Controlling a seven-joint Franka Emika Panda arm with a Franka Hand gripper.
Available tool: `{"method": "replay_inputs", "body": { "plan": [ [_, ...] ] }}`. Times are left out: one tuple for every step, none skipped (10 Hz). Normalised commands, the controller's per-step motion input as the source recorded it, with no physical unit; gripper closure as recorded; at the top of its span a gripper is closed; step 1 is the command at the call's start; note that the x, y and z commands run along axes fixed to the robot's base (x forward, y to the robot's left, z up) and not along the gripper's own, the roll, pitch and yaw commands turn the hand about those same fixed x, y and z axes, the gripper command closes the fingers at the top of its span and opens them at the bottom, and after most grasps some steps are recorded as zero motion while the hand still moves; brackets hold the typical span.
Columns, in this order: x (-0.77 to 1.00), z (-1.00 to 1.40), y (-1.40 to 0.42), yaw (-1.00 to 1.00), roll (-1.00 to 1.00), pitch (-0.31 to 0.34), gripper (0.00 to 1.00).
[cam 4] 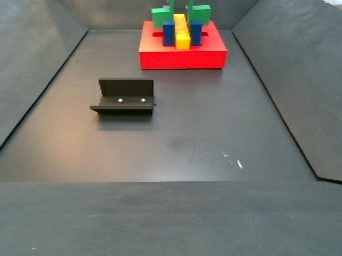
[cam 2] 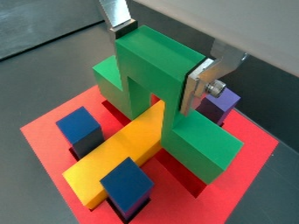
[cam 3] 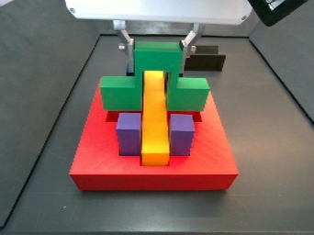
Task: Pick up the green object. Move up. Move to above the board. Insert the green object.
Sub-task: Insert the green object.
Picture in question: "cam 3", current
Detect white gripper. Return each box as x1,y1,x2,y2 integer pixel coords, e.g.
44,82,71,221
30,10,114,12
66,0,251,73

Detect green arch-shaped block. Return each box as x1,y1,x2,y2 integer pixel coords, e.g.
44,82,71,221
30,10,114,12
99,41,210,111

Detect red board base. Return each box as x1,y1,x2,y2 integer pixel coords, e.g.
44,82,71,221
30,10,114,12
67,80,241,192

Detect blue block left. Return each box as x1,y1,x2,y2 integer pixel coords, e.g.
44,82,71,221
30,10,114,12
127,64,135,76

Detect purple block left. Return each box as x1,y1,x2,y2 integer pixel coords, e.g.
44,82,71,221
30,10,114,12
115,113,142,156

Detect purple block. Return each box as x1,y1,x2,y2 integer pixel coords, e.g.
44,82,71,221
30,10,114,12
170,114,195,156
115,113,142,156

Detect purple block right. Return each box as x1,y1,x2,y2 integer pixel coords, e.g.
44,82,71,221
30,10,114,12
170,114,195,156

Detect yellow long block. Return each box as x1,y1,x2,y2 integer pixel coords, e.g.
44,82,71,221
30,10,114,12
142,71,170,166

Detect black angle bracket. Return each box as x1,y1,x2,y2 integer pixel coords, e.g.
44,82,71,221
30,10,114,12
185,45,226,72

